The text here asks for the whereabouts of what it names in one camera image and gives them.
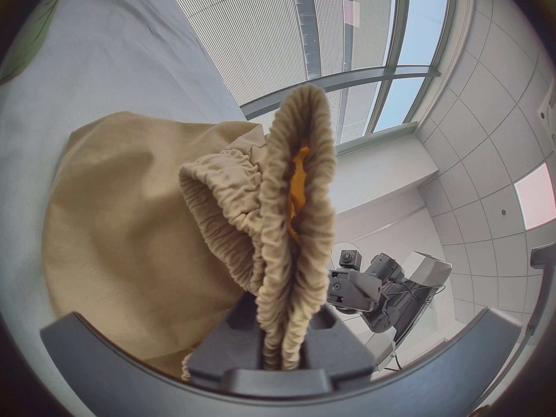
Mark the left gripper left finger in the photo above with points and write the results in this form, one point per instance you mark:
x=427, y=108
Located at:
x=230, y=345

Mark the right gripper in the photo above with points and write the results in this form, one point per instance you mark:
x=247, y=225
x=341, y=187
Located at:
x=354, y=291

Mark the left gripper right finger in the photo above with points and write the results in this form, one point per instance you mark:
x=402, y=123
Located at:
x=336, y=350

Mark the tan shorts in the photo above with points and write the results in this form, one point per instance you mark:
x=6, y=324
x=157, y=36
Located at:
x=130, y=233

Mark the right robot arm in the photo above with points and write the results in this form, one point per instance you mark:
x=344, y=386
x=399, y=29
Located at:
x=425, y=267

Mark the bed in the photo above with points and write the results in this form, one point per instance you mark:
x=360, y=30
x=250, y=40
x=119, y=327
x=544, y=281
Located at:
x=108, y=59

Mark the ceiling light panel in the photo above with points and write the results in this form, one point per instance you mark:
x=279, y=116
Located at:
x=534, y=198

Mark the white ceiling air vent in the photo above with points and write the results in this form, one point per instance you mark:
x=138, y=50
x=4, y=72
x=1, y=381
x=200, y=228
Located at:
x=549, y=124

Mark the window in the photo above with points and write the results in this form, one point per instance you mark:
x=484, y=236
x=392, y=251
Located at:
x=260, y=37

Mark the green garment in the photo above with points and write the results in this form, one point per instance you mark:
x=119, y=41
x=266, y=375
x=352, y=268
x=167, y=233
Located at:
x=30, y=41

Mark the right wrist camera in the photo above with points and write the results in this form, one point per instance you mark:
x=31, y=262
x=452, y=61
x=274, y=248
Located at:
x=347, y=258

